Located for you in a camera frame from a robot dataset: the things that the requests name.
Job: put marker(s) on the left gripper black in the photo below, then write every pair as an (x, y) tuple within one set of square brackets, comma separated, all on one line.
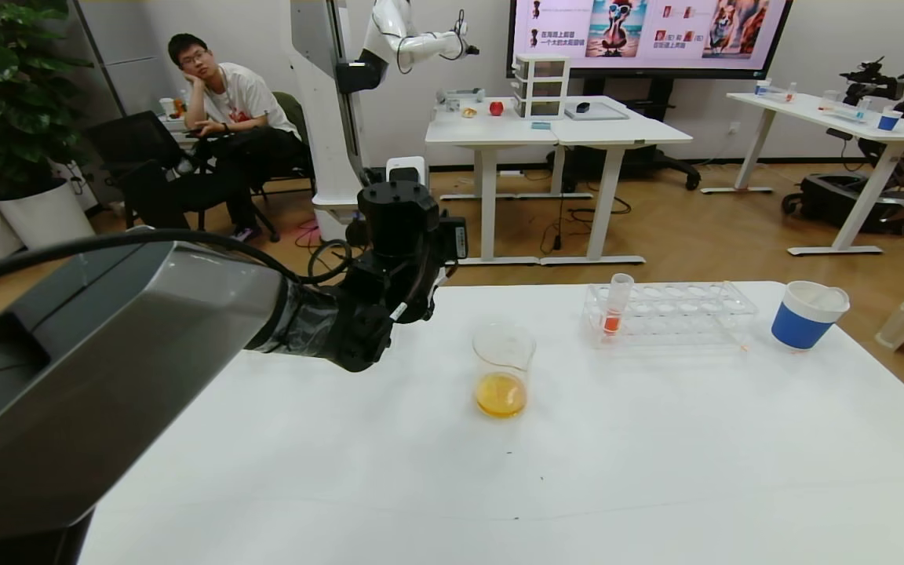
[(458, 237)]

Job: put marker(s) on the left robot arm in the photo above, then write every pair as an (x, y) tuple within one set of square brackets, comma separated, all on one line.
[(107, 361)]

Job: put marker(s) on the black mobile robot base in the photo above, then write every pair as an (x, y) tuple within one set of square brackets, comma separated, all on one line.
[(844, 204)]

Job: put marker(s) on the clear glass beaker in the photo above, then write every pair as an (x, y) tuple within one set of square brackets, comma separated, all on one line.
[(503, 396)]

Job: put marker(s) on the clear acrylic test tube rack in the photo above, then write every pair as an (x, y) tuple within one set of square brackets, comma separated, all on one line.
[(668, 316)]

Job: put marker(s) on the red apple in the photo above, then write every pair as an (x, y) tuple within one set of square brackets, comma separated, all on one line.
[(496, 109)]

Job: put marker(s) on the white mini drawer cabinet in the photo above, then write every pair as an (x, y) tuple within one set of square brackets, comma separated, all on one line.
[(541, 88)]

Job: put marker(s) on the white humanoid robot on column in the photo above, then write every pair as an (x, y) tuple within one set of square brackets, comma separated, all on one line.
[(326, 94)]

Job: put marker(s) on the grey tray on desk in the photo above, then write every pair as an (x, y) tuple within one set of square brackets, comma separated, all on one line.
[(597, 114)]

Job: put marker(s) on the seated person in white shirt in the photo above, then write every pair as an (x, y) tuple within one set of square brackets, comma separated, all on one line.
[(252, 102)]

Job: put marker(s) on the small white paper cup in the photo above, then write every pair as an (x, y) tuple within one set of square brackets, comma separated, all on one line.
[(168, 107)]

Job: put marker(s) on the black office chair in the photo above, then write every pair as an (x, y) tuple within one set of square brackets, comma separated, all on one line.
[(130, 145)]

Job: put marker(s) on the paper cup with blue sleeve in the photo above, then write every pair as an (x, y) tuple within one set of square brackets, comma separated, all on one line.
[(797, 329)]

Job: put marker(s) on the long white standing desk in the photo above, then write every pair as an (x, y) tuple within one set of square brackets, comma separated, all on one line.
[(836, 122)]

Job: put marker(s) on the white plant pot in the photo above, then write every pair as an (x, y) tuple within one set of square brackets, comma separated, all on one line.
[(40, 216)]

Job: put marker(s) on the small blue paper cup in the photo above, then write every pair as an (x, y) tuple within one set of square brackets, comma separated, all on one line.
[(888, 122)]

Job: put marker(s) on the green leafy plant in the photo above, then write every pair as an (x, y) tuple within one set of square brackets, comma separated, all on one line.
[(5, 94)]

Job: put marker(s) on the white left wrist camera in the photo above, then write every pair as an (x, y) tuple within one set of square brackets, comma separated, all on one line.
[(406, 169)]

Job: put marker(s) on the large wall display screen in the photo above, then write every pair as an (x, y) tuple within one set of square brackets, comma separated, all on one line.
[(648, 31)]

